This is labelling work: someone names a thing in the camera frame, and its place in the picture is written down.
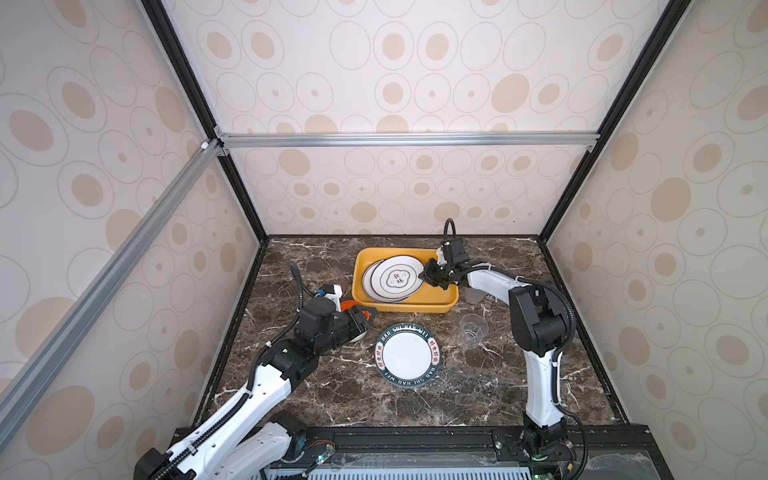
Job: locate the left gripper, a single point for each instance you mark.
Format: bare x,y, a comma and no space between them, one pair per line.
356,321

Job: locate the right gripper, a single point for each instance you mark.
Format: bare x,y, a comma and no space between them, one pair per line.
429,273

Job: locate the green cloud pattern plate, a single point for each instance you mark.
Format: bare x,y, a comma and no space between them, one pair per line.
396,279

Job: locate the green rim lettered plate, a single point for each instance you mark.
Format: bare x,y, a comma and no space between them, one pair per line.
408,356

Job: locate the red character white plate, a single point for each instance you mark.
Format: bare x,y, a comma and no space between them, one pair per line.
367,285

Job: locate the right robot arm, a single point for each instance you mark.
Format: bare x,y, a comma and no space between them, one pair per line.
542,325

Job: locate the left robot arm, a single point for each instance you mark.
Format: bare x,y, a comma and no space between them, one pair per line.
218,448

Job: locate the yellow plastic bin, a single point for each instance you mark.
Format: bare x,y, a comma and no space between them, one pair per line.
427,299

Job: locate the orange plastic bowl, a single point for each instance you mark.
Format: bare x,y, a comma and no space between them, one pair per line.
352,304

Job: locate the grey translucent cup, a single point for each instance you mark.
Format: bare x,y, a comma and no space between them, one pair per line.
473,296

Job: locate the clear plastic cup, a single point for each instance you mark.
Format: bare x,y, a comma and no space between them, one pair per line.
473,329

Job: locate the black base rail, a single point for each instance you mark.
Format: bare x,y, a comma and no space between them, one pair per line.
597,452

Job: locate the horizontal aluminium rail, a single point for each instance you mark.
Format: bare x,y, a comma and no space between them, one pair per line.
427,139

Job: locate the left diagonal aluminium rail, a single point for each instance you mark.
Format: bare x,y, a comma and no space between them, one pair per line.
47,362

